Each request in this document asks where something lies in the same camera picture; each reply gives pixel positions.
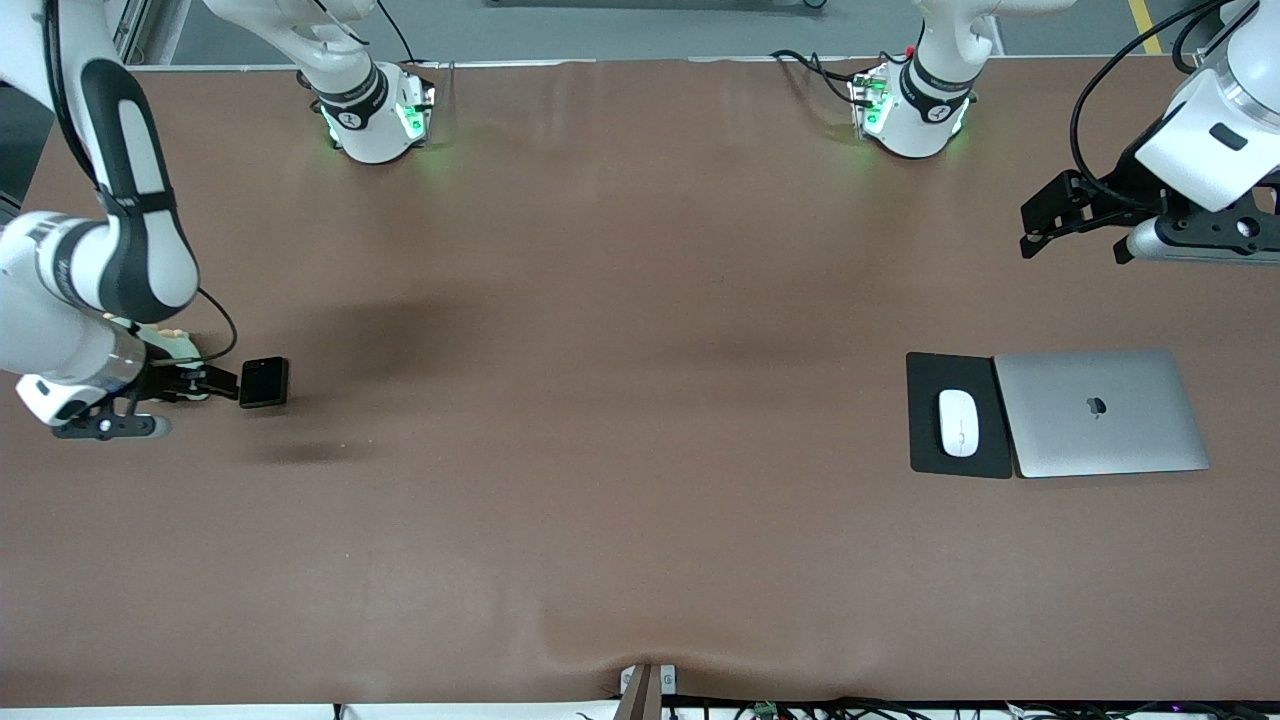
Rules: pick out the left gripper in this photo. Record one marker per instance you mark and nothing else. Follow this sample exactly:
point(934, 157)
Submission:
point(1121, 186)

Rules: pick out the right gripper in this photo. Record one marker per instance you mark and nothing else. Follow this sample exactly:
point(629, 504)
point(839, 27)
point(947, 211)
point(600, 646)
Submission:
point(163, 379)

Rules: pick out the black phone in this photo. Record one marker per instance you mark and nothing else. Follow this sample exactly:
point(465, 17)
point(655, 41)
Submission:
point(264, 382)

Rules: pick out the white computer mouse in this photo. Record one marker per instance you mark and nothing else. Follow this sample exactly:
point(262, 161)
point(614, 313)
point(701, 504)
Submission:
point(958, 422)

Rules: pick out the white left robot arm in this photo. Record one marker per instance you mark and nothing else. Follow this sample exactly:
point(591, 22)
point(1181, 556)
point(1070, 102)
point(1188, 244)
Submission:
point(915, 130)

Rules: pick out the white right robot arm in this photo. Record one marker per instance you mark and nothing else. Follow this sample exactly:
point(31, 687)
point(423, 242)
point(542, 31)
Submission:
point(40, 340)

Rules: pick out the black mouse pad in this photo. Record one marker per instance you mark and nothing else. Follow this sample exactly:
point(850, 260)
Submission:
point(925, 450)

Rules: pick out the green dinosaur plush toy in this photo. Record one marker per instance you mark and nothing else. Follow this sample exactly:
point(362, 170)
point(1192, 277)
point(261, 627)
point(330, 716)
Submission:
point(170, 340)

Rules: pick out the silver closed laptop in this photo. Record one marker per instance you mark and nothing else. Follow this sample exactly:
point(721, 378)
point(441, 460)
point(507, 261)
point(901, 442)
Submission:
point(1100, 440)

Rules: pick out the brown table cover mat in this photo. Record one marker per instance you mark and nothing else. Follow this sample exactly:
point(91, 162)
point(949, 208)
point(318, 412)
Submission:
point(640, 550)

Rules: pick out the black right camera mount plate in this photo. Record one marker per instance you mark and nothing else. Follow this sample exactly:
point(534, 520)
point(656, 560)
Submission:
point(90, 430)

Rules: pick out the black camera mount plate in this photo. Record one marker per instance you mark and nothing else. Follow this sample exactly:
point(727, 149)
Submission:
point(1215, 228)
point(90, 430)

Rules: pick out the black left camera mount plate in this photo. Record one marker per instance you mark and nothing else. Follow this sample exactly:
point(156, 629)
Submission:
point(1215, 228)

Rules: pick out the aluminium frame profile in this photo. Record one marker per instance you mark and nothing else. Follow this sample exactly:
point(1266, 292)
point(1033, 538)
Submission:
point(130, 30)

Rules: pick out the camera bracket at table edge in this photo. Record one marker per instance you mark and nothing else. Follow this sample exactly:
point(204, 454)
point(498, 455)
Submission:
point(640, 700)

